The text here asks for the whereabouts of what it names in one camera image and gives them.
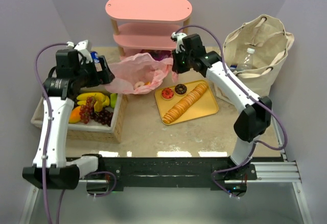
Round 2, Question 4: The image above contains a chocolate donut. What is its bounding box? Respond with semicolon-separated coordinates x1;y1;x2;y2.
174;84;188;96

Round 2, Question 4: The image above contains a pink plastic bag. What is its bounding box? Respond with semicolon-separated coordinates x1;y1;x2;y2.
104;53;178;95

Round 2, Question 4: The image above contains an orange mango fruit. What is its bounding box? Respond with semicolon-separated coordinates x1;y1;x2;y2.
68;106;81;124

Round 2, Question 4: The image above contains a wicker basket with liner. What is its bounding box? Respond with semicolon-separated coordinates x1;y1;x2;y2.
31;94;128;144

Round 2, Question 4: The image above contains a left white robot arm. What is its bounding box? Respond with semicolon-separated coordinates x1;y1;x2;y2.
22;49;114;190

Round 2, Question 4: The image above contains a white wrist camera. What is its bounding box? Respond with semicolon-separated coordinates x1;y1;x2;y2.
171;32;187;54
66;40;93;63

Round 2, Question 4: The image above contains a cream canvas tote bag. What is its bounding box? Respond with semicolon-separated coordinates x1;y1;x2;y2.
223;14;294;97

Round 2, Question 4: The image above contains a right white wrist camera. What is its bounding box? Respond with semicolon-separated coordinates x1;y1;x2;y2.
171;32;187;54

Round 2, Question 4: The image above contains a dark red grapes bunch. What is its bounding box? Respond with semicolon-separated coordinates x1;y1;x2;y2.
80;105;113;127

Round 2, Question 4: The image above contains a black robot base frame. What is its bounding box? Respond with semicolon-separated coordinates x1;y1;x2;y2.
75;156;258;198

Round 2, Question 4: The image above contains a yellow banana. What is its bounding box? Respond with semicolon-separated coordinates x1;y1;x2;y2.
77;92;110;112

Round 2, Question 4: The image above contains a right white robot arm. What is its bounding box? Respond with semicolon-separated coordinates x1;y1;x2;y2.
171;32;272;165

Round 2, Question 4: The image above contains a long baguette bread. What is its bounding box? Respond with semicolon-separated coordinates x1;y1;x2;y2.
162;83;208;124

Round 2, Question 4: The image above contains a white iced donut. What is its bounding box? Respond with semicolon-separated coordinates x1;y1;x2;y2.
134;81;145;90

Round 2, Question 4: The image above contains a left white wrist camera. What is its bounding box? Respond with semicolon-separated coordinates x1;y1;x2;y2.
66;40;93;63

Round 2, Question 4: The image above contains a yellow plastic tray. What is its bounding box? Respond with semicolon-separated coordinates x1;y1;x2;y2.
154;80;219;125

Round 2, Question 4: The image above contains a purple snack packet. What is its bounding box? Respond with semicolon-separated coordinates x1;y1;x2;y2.
140;50;172;61

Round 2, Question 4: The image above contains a blue white tin can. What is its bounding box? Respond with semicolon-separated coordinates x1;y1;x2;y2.
90;51;100;63

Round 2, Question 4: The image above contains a green fruit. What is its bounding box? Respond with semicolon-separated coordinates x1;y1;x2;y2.
110;93;118;109

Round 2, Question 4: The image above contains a pink three-tier shelf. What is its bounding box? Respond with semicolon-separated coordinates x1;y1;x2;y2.
105;0;192;59

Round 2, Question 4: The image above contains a pink sprinkled donut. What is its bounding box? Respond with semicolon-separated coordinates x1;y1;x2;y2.
161;87;175;100

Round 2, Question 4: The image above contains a clear water bottle green label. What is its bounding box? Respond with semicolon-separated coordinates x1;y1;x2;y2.
236;48;255;71

